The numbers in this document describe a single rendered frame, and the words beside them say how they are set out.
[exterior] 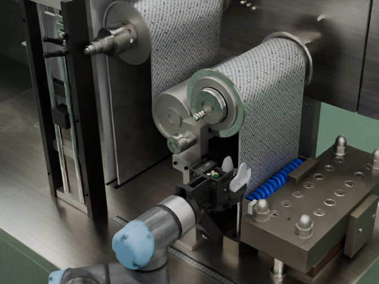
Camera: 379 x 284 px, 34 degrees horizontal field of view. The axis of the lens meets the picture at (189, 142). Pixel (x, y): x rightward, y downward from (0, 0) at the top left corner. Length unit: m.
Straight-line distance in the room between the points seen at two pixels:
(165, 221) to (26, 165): 0.73
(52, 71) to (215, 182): 0.47
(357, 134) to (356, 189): 2.31
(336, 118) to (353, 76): 2.42
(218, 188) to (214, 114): 0.15
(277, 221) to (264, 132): 0.19
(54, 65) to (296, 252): 0.67
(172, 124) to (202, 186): 0.24
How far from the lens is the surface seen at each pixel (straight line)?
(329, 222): 1.31
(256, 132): 1.30
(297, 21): 1.48
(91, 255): 1.43
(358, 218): 1.36
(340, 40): 1.44
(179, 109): 1.33
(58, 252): 1.45
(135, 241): 1.07
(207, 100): 1.24
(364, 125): 3.82
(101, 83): 1.50
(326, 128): 3.74
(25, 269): 1.64
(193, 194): 1.16
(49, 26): 1.40
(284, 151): 1.43
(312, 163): 1.45
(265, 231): 1.27
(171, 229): 1.11
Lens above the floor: 1.83
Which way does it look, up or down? 31 degrees down
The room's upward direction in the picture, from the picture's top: 1 degrees counter-clockwise
